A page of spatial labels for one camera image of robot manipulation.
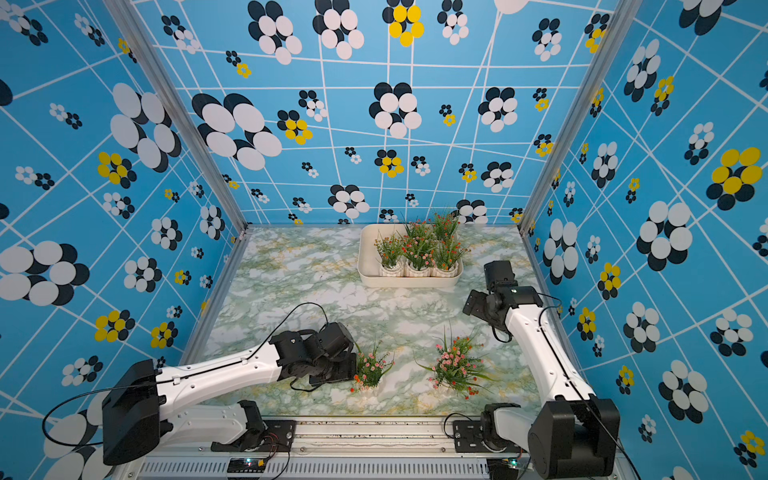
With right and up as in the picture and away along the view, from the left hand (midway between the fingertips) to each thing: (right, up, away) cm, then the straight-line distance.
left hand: (357, 374), depth 78 cm
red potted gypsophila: (+8, +32, +16) cm, 37 cm away
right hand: (+37, +15, +5) cm, 40 cm away
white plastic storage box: (+1, +28, +30) cm, 42 cm away
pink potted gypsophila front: (+4, +4, -6) cm, 8 cm away
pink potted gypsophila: (+18, +39, +23) cm, 49 cm away
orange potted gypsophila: (+28, +32, +15) cm, 45 cm away
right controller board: (+36, -20, -7) cm, 42 cm away
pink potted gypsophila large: (+24, +5, -7) cm, 26 cm away
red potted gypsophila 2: (+18, +32, +14) cm, 40 cm away
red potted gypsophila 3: (+28, +40, +25) cm, 55 cm away
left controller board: (-27, -20, -5) cm, 34 cm away
